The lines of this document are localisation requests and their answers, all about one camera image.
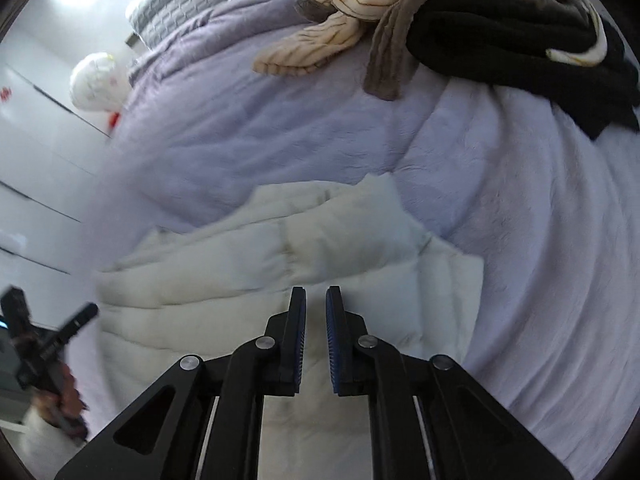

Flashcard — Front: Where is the red box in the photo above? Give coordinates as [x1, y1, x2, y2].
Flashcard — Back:
[108, 112, 120, 134]

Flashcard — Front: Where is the lavender plush bed blanket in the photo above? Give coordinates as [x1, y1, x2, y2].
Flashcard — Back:
[82, 0, 639, 479]

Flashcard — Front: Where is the white drawer cabinet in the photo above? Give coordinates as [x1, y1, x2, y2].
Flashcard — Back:
[0, 27, 108, 327]

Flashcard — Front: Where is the cream quilted down jacket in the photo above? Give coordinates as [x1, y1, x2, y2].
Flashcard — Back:
[96, 176, 484, 479]

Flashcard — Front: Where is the beige striped garment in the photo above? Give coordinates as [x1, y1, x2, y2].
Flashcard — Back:
[253, 0, 427, 101]

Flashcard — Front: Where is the black garment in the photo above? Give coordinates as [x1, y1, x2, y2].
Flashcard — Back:
[406, 0, 639, 139]

